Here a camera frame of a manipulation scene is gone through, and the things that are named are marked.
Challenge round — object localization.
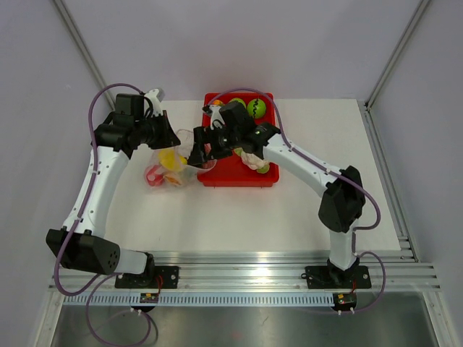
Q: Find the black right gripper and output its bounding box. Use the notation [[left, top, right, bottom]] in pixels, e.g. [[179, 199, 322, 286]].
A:
[[189, 124, 242, 165]]

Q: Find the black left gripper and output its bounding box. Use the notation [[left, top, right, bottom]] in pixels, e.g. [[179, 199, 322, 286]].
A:
[[135, 110, 181, 150]]

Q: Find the toy watermelon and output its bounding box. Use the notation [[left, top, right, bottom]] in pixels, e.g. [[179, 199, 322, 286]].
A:
[[247, 98, 267, 119]]

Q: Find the toy cauliflower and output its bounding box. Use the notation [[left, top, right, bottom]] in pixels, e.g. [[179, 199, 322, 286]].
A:
[[234, 147, 270, 174]]

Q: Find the yellow toy mango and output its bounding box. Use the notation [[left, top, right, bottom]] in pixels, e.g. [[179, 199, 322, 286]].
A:
[[158, 149, 187, 172]]

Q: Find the clear zip top bag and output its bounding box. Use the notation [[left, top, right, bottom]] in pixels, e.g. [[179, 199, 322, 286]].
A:
[[144, 129, 216, 188]]

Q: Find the red toy apple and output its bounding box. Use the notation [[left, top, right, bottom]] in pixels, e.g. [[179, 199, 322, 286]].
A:
[[145, 165, 164, 187]]

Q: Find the toy pineapple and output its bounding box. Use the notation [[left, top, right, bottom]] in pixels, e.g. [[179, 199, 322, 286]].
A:
[[163, 169, 196, 187]]

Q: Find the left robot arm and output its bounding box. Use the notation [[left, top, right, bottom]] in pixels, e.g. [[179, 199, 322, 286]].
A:
[[46, 88, 180, 288]]

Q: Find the green toy apple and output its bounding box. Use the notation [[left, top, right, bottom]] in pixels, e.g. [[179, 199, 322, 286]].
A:
[[229, 98, 247, 108]]

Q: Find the red plastic tray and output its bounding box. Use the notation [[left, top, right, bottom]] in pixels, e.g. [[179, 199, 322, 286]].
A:
[[198, 91, 280, 188]]

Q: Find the left circuit board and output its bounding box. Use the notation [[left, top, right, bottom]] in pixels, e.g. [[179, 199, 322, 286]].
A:
[[140, 293, 159, 304]]

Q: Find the circuit board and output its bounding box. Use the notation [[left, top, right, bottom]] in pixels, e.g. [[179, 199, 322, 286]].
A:
[[332, 293, 357, 313], [140, 293, 159, 304]]

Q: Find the right circuit board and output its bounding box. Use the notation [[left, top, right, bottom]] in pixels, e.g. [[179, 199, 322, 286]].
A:
[[332, 293, 357, 313]]

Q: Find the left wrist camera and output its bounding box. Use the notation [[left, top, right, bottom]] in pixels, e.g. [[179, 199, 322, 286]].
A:
[[145, 88, 165, 103]]

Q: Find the left aluminium frame post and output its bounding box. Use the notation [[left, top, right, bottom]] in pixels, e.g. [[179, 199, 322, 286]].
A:
[[51, 0, 108, 90]]

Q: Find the aluminium frame post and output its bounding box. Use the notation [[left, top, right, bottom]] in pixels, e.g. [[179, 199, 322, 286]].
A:
[[364, 0, 433, 111], [51, 0, 108, 90]]

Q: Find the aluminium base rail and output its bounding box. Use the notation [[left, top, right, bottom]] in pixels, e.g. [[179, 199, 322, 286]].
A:
[[50, 249, 442, 296]]

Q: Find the right aluminium frame post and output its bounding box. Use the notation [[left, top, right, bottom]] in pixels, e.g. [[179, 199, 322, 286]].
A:
[[364, 0, 433, 111]]

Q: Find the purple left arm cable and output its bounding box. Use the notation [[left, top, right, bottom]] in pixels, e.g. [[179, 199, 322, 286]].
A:
[[53, 82, 158, 343]]

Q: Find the white slotted cable duct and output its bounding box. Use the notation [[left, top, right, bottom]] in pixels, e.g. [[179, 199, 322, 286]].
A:
[[64, 291, 334, 307]]

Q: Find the right side aluminium rail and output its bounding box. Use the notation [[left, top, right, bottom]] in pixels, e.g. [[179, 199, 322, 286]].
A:
[[357, 100, 420, 262]]

